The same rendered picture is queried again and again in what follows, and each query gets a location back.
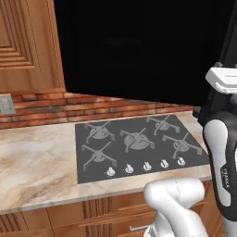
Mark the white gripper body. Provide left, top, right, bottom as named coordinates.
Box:
left=206, top=66, right=237, bottom=94

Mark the black microwave oven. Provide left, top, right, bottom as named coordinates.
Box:
left=53, top=0, right=237, bottom=107

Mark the grey gas hob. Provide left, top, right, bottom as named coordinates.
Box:
left=74, top=113, right=211, bottom=185

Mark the plain wooden cabinet front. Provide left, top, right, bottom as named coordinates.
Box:
left=45, top=202, right=87, bottom=237

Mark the ridged wooden cabinet front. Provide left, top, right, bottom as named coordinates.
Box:
left=0, top=208, right=50, bottom=237

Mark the silver drawer handle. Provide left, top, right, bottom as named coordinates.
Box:
left=129, top=224, right=152, bottom=232

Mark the wooden wall cupboard door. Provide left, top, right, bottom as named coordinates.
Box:
left=0, top=0, right=66, bottom=93

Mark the grey wall socket plate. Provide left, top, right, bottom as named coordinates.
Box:
left=0, top=94, right=17, bottom=116

